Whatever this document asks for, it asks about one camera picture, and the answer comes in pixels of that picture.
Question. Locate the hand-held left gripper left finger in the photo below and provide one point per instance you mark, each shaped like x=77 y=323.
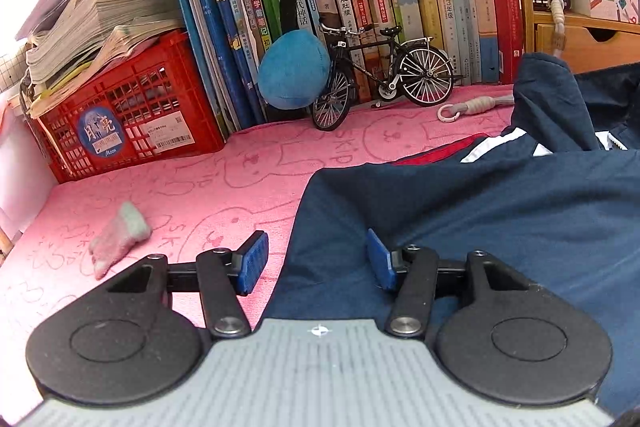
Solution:
x=252 y=262

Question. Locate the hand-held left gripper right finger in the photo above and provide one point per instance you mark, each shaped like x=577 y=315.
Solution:
x=380 y=259

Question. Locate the navy white red jacket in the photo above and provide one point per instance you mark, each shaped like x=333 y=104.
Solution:
x=500 y=217

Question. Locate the pink bunny-print blanket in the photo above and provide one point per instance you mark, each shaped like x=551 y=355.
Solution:
x=200 y=187

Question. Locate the black model bicycle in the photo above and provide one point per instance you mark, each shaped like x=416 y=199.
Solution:
x=425 y=77

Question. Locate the red plastic crate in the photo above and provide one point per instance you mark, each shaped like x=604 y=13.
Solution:
x=150 y=97

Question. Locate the blue plush ball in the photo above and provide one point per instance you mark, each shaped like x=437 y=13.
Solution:
x=292 y=69

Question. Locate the white paper sheets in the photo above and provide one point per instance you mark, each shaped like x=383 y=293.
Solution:
x=20 y=167

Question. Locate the stack of paper booklets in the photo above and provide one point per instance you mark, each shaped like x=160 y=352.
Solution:
x=115 y=7

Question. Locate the wooden desk organizer with drawers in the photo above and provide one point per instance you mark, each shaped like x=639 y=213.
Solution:
x=590 y=44

